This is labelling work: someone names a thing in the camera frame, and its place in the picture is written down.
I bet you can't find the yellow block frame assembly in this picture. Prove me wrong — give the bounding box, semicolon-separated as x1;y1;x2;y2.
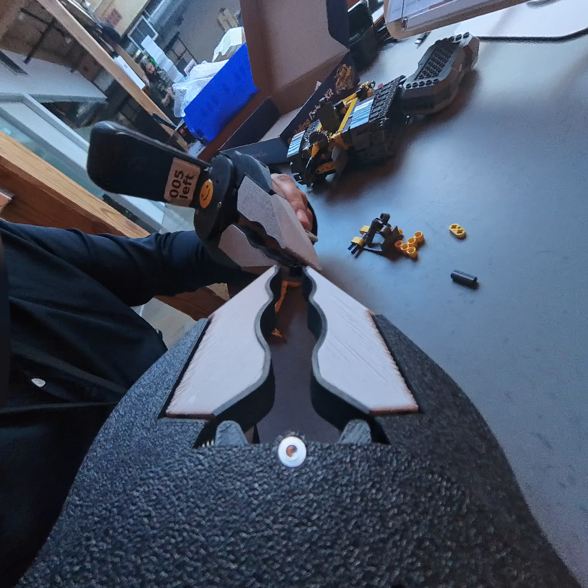
269;279;295;341

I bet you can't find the grey desk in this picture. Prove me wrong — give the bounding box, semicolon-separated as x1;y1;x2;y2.
230;9;588;588

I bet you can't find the person's left forearm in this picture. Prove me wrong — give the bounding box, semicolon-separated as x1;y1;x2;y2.
92;230;258;307

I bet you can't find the blue storage bin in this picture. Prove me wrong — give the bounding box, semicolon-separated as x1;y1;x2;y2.
183;43;259;142

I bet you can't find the wooden table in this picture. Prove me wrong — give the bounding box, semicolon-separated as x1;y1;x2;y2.
0;131;230;322

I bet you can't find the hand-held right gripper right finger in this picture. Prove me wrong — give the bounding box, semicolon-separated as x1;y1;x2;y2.
302;266;420;416

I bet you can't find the person's dark clothed body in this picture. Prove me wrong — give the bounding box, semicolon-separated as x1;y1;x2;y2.
0;220;168;588

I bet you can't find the person's left hand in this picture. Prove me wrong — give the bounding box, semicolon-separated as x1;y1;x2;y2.
271;174;319;243

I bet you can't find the white plastic bag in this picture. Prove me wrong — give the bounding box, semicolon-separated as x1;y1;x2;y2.
172;60;226;111

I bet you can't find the instruction sheet on stand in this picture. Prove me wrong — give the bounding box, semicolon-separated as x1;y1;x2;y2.
383;0;588;44

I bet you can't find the black device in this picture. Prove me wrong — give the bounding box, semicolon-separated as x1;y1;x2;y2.
347;0;382;65

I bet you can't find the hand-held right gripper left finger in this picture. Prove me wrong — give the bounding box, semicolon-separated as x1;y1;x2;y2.
165;266;283;419

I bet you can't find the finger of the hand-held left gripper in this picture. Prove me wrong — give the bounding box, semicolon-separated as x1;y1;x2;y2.
236;176;323;272
219;224;295;272

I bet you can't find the dark blue kit box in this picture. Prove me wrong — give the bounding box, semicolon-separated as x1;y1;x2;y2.
220;51;361;164

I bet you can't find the yellow angled block beam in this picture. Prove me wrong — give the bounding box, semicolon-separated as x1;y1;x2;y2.
395;231;425;259

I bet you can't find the small black yellow block assembly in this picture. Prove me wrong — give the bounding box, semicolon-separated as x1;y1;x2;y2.
348;213;404;258

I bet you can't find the dark grey studded block shell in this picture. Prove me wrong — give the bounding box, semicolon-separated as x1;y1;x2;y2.
401;33;481;115

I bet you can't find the black yellow toy block vehicle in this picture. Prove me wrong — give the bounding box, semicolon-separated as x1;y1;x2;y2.
287;76;409;187

